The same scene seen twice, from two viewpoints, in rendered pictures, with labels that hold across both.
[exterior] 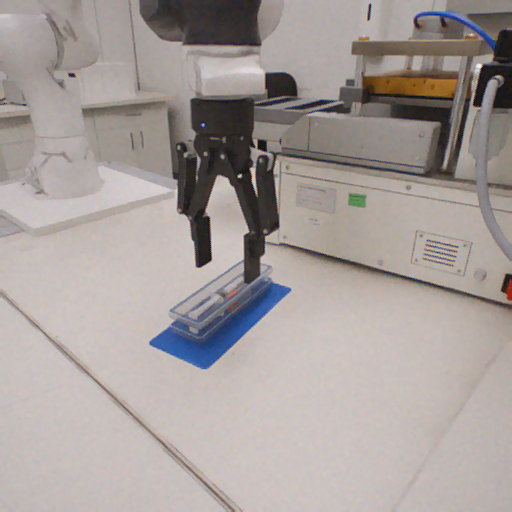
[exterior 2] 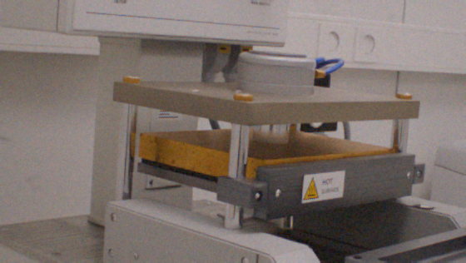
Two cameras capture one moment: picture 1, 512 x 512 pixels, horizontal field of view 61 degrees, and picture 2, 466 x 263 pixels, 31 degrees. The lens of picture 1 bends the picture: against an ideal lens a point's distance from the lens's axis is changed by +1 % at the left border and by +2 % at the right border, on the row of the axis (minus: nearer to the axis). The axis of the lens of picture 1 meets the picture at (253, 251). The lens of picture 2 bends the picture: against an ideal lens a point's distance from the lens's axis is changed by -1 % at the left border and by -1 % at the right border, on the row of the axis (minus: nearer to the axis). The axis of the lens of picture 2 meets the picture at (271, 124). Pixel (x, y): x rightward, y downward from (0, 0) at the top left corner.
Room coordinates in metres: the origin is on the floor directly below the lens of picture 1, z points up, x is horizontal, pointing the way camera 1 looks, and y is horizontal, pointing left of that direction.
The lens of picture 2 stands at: (1.64, -0.20, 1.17)
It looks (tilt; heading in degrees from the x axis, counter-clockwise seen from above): 6 degrees down; 187
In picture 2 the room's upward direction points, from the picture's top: 5 degrees clockwise
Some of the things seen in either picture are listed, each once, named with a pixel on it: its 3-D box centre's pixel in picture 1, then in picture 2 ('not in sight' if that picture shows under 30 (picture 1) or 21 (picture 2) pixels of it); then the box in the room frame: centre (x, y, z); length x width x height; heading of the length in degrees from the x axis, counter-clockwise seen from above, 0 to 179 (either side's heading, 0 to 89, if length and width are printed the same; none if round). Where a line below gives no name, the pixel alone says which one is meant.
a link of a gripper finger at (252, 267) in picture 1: (252, 256); not in sight; (0.51, 0.00, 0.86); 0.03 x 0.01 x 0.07; 147
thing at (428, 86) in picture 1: (429, 69); (276, 133); (0.79, -0.30, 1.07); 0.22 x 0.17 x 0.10; 146
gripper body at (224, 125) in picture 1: (223, 137); not in sight; (0.53, 0.04, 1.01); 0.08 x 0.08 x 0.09
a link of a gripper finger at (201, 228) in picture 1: (202, 242); not in sight; (0.55, 0.07, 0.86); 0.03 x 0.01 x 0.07; 147
